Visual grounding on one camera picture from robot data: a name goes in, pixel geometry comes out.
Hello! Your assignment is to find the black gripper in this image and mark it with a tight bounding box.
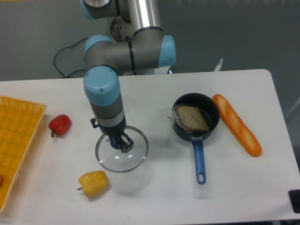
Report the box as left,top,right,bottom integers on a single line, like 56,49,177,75
90,117,134,153

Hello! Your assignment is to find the glass pot lid blue knob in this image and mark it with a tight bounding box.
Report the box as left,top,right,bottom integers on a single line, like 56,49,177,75
95,126,149,173

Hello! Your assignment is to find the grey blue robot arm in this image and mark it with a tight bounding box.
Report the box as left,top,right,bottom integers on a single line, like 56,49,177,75
80,0,176,153

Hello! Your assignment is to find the yellow bell pepper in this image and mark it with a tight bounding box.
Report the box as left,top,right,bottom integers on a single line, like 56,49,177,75
78,171,109,197

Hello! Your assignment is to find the wrapped bread slice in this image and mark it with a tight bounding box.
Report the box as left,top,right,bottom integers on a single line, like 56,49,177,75
170,104,210,133

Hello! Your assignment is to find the red bell pepper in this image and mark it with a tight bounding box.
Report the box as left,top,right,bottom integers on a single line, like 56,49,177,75
48,114,72,138

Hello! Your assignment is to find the yellow wicker basket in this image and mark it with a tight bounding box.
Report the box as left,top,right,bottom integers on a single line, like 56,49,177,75
0,96,47,212

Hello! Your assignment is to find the orange baguette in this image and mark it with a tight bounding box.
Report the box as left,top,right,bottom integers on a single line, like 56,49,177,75
212,94,262,157

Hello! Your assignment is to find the black box at table edge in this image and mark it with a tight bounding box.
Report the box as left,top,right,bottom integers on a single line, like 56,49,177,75
288,189,300,214

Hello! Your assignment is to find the dark pot blue handle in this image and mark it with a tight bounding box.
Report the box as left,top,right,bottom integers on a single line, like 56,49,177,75
171,93,220,185

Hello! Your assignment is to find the black cable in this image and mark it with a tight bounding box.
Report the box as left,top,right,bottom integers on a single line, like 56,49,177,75
53,38,90,79

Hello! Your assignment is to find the white table leg bracket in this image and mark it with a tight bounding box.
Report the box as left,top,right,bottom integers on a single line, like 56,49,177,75
214,58,223,72

